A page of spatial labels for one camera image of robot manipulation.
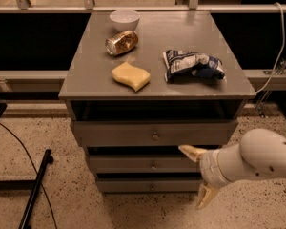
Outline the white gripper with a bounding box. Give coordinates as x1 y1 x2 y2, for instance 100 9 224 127
178 145 232 209

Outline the grey bottom drawer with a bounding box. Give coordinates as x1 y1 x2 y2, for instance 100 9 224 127
96 178 203 193

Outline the grey drawer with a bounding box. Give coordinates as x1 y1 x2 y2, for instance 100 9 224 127
96 178 203 193
71 120 237 147
87 155 200 174

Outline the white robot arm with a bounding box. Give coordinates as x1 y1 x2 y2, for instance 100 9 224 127
178 129 286 209

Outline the grey middle drawer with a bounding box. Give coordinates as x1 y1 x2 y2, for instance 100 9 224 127
87 155 200 174

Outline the grey drawer cabinet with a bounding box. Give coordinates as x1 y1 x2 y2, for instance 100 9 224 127
59 11 255 183

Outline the grey top drawer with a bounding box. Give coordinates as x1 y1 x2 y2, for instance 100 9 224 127
71 120 237 147

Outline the blue white chip bag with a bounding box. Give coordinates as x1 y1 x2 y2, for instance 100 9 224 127
163 50 225 82

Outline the yellow sponge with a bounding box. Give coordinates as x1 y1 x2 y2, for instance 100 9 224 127
112 62 151 92

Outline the golden soda can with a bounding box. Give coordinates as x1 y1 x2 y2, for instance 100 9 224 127
105 31 138 56

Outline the white bowl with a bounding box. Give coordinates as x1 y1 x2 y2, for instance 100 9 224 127
110 10 140 31

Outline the black stand leg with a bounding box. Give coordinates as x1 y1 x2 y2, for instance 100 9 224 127
0 149 53 229

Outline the white cable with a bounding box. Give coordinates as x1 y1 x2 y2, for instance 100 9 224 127
255 2 286 94

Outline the black cable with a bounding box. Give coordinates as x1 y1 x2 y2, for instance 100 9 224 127
0 121 59 229

